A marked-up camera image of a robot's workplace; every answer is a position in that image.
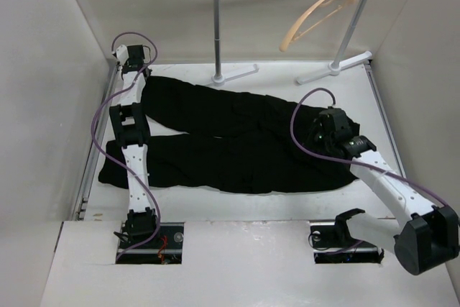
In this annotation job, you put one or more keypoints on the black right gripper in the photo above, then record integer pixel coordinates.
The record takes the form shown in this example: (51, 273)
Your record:
(315, 126)

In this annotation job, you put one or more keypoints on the black trousers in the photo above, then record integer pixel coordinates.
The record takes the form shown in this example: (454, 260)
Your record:
(235, 142)

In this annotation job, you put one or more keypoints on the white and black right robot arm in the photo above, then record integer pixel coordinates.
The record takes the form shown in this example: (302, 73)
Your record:
(422, 236)

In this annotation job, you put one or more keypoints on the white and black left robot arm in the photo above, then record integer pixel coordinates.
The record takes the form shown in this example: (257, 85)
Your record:
(132, 134)

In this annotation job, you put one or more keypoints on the beige plastic hanger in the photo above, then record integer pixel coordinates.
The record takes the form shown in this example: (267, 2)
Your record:
(311, 18)

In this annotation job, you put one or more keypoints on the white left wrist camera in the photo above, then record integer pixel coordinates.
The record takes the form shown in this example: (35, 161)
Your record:
(121, 54)

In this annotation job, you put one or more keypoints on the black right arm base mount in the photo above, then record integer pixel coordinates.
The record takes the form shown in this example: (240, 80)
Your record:
(328, 248)

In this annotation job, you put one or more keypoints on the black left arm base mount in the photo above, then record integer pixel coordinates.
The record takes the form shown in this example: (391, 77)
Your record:
(165, 249)

